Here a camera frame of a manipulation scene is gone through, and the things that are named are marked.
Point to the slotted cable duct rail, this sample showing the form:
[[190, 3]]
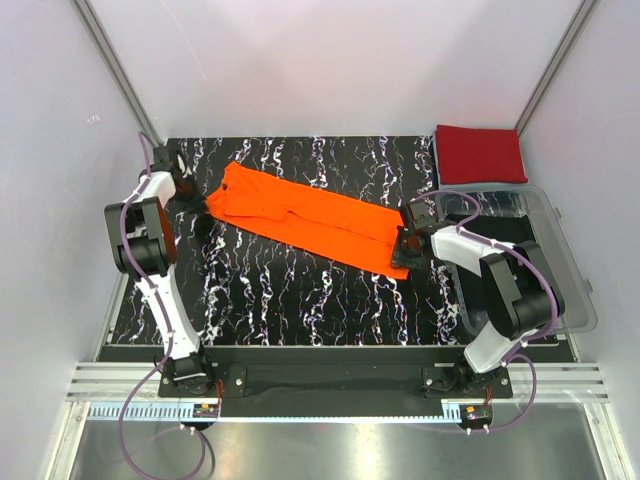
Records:
[[237, 410]]

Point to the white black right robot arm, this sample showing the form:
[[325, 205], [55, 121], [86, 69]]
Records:
[[521, 294]]

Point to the left aluminium frame post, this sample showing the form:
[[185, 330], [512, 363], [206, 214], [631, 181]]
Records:
[[99, 37]]

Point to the aluminium extrusion rail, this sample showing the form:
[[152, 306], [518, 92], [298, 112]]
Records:
[[556, 383]]

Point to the aluminium frame post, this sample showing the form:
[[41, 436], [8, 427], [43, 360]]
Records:
[[99, 37], [560, 54]]

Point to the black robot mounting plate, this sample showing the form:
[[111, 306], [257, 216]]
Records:
[[239, 381]]

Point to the orange t-shirt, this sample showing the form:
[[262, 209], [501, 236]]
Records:
[[334, 226]]

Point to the right aluminium frame post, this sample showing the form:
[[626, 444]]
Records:
[[560, 54]]

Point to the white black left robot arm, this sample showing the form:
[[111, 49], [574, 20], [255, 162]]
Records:
[[143, 247]]

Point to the red folded t-shirt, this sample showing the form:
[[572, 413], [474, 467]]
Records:
[[473, 155]]

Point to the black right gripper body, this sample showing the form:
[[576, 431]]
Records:
[[406, 244]]

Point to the black folded t-shirt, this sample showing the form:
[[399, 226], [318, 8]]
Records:
[[508, 229]]

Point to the clear plastic bin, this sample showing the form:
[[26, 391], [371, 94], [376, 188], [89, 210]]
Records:
[[511, 200]]

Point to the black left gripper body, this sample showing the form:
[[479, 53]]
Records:
[[190, 191]]

